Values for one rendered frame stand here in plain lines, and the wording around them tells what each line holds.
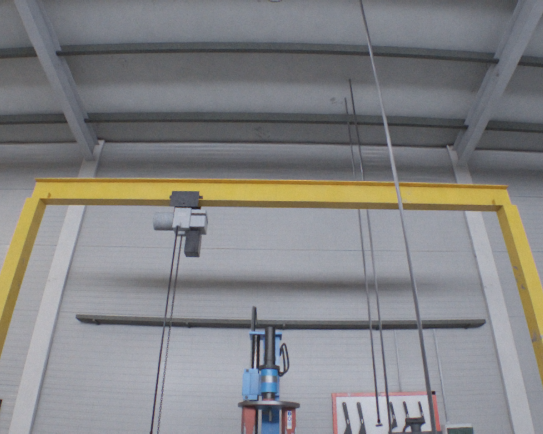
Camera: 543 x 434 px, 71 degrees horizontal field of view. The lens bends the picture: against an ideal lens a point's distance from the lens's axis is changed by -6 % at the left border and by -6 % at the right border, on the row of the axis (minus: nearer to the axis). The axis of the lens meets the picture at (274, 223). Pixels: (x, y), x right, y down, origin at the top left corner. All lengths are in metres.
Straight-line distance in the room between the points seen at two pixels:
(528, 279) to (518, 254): 0.27
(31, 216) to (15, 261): 0.51
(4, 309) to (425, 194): 4.40
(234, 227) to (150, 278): 1.60
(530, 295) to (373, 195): 1.83
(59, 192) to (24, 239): 0.66
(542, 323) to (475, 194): 1.52
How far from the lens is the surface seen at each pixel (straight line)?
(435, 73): 7.47
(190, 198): 4.27
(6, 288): 4.52
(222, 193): 4.37
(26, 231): 4.72
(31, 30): 6.90
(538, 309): 4.49
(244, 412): 3.90
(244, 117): 7.38
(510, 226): 4.77
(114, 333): 6.59
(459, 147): 8.42
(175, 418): 6.12
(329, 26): 6.66
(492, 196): 4.99
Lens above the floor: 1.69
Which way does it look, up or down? 30 degrees up
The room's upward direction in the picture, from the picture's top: 1 degrees clockwise
